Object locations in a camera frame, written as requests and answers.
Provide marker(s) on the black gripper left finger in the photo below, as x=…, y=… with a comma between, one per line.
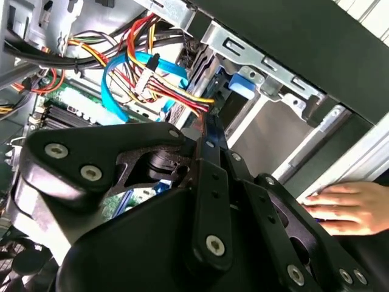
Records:
x=100, y=143

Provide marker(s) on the person bare hand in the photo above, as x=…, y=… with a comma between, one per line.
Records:
x=349, y=207

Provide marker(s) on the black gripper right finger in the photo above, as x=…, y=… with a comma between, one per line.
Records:
x=264, y=210

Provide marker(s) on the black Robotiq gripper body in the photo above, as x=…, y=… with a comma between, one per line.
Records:
x=136, y=243

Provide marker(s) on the hard disk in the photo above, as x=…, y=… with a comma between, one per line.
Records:
x=241, y=86

